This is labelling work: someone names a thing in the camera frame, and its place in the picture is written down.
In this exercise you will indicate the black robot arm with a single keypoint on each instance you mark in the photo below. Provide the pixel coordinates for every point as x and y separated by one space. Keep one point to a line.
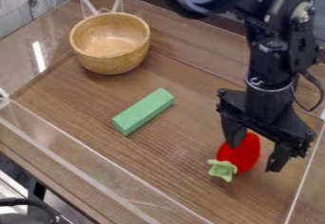
283 51

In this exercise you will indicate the wooden bowl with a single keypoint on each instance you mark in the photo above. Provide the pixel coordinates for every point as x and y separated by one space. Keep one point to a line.
110 42

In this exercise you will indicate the red plush strawberry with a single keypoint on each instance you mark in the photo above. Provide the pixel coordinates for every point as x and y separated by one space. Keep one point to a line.
235 160

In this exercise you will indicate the clear acrylic tray wall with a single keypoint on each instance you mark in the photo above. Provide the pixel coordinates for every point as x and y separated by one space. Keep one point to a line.
148 177

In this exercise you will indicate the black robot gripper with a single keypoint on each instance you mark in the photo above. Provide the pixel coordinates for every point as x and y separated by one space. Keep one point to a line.
267 114

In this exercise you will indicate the green rectangular block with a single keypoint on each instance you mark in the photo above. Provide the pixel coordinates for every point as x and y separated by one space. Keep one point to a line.
142 111

